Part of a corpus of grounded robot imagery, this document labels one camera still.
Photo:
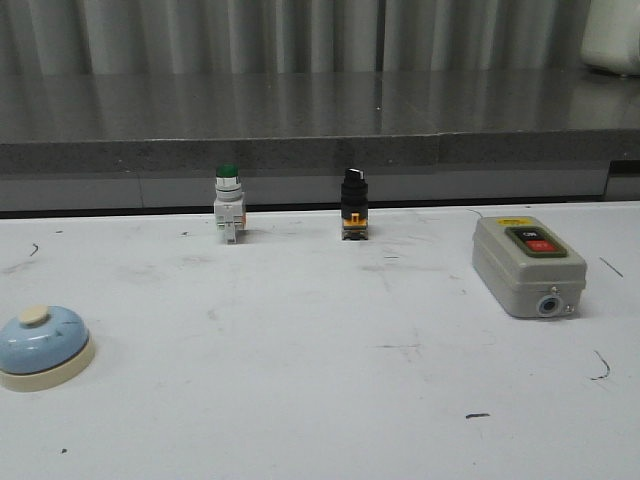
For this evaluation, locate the blue service bell cream base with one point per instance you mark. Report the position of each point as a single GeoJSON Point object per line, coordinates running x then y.
{"type": "Point", "coordinates": [43, 347]}

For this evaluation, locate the grey stone counter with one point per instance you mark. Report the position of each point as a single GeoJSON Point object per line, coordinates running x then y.
{"type": "Point", "coordinates": [153, 142]}

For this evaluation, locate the white object on counter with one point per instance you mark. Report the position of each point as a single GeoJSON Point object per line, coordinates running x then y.
{"type": "Point", "coordinates": [611, 37]}

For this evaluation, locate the black yellow selector switch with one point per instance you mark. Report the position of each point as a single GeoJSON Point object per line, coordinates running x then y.
{"type": "Point", "coordinates": [354, 205]}

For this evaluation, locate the green white pushbutton switch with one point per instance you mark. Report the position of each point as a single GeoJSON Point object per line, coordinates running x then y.
{"type": "Point", "coordinates": [229, 204]}

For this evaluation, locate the grey on off switch box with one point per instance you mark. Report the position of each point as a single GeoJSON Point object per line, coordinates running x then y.
{"type": "Point", "coordinates": [529, 269]}

